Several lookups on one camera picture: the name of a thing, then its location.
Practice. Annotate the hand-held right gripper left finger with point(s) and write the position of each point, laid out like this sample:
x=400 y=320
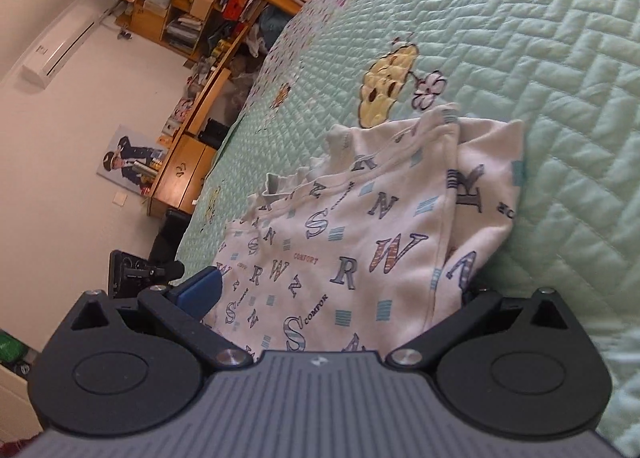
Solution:
x=197 y=290

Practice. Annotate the green bee-print quilt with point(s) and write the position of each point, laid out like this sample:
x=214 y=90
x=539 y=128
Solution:
x=550 y=88

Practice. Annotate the white air conditioner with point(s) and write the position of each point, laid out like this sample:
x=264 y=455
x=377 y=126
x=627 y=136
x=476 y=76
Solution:
x=60 y=46

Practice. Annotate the black chair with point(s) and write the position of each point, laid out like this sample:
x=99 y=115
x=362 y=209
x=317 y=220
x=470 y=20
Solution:
x=167 y=233

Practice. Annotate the blue cloth bundle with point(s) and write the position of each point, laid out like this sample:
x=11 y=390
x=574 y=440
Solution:
x=275 y=21

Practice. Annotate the red box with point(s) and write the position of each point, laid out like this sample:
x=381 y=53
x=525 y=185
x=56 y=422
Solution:
x=235 y=6

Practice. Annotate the white letter-print pajama pants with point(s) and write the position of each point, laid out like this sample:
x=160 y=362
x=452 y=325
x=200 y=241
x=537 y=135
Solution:
x=350 y=248

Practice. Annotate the white wall switch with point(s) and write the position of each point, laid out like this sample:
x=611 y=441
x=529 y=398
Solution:
x=120 y=198

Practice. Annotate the wooden desk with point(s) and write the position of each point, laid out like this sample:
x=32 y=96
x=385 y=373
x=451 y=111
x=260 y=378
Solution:
x=182 y=173

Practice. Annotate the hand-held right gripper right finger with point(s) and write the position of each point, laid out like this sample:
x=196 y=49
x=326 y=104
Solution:
x=465 y=313

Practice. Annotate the green bag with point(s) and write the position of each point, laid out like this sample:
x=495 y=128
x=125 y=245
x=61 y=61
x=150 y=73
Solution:
x=10 y=345

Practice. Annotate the black computer tower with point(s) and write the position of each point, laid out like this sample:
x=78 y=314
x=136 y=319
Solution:
x=215 y=132

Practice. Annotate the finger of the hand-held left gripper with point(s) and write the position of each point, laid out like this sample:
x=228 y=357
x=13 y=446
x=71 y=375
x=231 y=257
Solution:
x=167 y=270

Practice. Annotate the wall poster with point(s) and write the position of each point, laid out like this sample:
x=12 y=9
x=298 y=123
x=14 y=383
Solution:
x=127 y=158

